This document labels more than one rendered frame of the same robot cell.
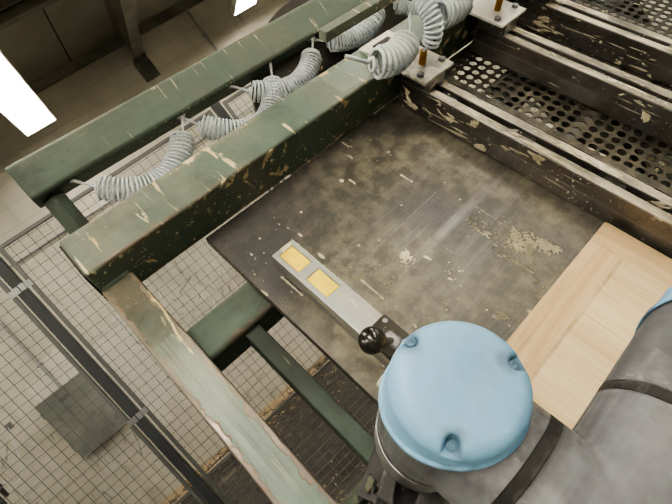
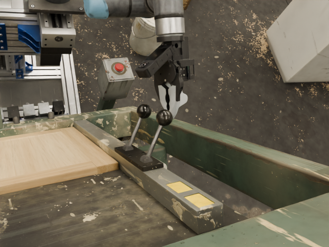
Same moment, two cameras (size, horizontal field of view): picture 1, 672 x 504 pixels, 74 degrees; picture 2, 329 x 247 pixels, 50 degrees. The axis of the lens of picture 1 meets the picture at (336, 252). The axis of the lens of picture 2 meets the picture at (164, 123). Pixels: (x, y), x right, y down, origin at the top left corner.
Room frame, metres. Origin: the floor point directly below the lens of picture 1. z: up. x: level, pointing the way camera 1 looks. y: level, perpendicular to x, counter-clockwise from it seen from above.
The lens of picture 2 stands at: (0.95, -0.16, 2.18)
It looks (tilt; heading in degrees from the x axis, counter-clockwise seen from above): 57 degrees down; 152
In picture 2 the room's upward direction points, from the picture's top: 35 degrees clockwise
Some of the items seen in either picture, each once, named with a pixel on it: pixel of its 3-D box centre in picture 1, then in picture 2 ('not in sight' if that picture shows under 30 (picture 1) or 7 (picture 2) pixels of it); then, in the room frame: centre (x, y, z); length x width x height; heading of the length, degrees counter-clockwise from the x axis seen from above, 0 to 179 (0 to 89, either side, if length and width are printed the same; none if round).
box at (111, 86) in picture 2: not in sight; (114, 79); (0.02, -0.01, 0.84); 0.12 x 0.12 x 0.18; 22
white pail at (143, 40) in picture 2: not in sight; (152, 24); (-0.98, 0.28, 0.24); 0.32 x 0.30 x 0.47; 107
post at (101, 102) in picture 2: not in sight; (99, 124); (0.02, -0.01, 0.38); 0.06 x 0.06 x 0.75; 22
